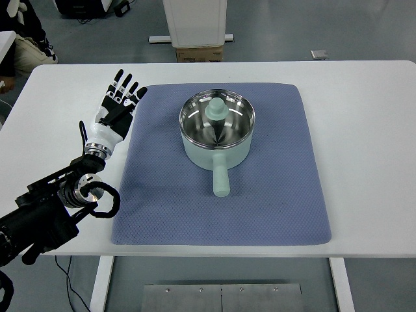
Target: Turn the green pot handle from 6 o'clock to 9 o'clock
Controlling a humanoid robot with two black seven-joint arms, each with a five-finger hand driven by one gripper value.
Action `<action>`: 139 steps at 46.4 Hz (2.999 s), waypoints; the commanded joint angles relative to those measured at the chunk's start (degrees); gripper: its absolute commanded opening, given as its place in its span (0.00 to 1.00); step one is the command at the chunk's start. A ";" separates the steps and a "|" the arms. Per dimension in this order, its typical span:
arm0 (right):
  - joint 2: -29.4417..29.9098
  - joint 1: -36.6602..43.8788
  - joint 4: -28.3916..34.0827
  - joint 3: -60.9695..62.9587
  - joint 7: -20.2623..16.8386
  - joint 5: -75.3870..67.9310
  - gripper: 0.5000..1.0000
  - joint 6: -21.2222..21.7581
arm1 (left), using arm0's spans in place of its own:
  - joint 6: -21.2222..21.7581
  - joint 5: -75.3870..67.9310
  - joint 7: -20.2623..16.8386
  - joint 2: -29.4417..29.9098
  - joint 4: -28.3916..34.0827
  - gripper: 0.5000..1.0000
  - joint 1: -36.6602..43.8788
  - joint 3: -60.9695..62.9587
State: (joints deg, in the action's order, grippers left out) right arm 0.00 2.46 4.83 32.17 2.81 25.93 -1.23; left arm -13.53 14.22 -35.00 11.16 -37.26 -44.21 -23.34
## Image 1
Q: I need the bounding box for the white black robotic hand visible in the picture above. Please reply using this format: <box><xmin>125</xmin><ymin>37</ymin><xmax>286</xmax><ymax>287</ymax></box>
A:
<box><xmin>84</xmin><ymin>69</ymin><xmax>148</xmax><ymax>159</ymax></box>

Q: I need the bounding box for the green pot with handle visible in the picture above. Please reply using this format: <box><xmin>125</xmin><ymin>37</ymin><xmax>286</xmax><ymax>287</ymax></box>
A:
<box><xmin>179</xmin><ymin>88</ymin><xmax>256</xmax><ymax>198</ymax></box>

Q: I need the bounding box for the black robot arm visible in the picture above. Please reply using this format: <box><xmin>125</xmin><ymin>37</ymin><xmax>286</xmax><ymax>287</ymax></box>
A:
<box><xmin>1</xmin><ymin>154</ymin><xmax>119</xmax><ymax>267</ymax></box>

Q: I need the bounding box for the steel lid with green knob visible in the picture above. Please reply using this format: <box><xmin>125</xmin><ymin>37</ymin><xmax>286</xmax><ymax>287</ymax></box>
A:
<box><xmin>179</xmin><ymin>89</ymin><xmax>255</xmax><ymax>150</ymax></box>

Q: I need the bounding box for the seated person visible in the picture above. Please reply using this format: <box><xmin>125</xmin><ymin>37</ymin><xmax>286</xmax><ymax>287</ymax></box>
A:
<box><xmin>1</xmin><ymin>1</ymin><xmax>58</xmax><ymax>94</ymax></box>

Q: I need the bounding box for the cardboard box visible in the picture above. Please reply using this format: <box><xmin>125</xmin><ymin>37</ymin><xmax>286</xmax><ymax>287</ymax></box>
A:
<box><xmin>175</xmin><ymin>46</ymin><xmax>224</xmax><ymax>62</ymax></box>

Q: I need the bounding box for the black equipment on floor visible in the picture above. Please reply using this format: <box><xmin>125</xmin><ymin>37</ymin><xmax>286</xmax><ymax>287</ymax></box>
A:
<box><xmin>53</xmin><ymin>0</ymin><xmax>133</xmax><ymax>20</ymax></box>

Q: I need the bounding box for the blue quilted mat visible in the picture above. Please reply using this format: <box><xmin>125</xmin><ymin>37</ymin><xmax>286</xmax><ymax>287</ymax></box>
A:
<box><xmin>112</xmin><ymin>83</ymin><xmax>332</xmax><ymax>246</ymax></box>

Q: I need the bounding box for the small grey floor plate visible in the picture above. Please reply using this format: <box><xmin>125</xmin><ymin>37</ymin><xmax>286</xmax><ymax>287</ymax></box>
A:
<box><xmin>310</xmin><ymin>49</ymin><xmax>330</xmax><ymax>60</ymax></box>

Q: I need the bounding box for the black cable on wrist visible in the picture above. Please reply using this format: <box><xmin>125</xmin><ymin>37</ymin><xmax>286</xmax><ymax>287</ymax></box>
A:
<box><xmin>79</xmin><ymin>120</ymin><xmax>122</xmax><ymax>219</ymax></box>

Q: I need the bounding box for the white pedestal stand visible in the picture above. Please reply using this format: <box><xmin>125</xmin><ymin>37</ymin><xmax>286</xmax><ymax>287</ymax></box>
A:
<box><xmin>149</xmin><ymin>0</ymin><xmax>234</xmax><ymax>48</ymax></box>

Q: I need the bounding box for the black floor cable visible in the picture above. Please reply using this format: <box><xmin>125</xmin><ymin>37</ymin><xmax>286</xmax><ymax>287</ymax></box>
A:
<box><xmin>54</xmin><ymin>255</ymin><xmax>92</xmax><ymax>312</ymax></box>

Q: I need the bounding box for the metal base plate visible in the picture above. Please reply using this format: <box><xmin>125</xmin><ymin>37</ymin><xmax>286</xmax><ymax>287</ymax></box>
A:
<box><xmin>141</xmin><ymin>283</ymin><xmax>304</xmax><ymax>311</ymax></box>

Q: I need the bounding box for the white table frame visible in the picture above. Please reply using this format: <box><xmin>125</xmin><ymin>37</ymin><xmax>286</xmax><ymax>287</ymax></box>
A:
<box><xmin>89</xmin><ymin>256</ymin><xmax>356</xmax><ymax>311</ymax></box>

